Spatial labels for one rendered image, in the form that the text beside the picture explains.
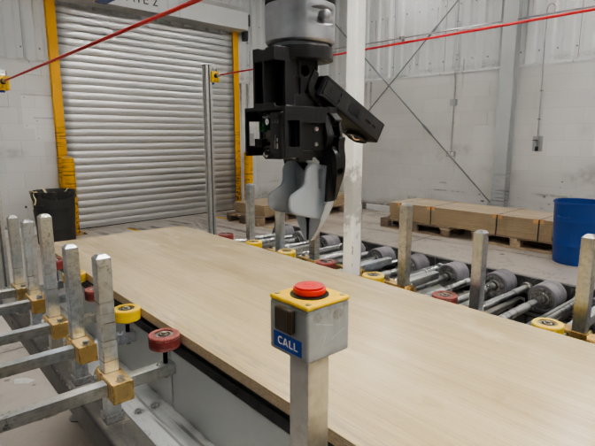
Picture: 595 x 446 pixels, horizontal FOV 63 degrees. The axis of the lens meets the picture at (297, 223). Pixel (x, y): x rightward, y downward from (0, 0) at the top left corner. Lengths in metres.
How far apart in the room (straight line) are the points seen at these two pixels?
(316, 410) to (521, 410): 0.52
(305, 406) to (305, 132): 0.33
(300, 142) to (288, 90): 0.05
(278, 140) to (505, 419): 0.71
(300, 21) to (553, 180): 7.46
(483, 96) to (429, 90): 0.96
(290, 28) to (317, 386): 0.41
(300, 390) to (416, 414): 0.40
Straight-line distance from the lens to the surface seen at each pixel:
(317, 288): 0.58
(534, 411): 1.07
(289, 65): 0.52
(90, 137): 8.09
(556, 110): 7.89
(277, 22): 0.53
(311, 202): 0.54
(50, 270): 1.73
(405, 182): 8.99
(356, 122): 0.57
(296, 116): 0.50
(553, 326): 1.49
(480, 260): 1.69
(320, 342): 0.58
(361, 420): 0.95
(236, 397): 1.23
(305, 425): 0.65
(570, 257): 6.11
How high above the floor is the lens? 1.41
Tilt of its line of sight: 10 degrees down
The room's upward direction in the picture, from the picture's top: straight up
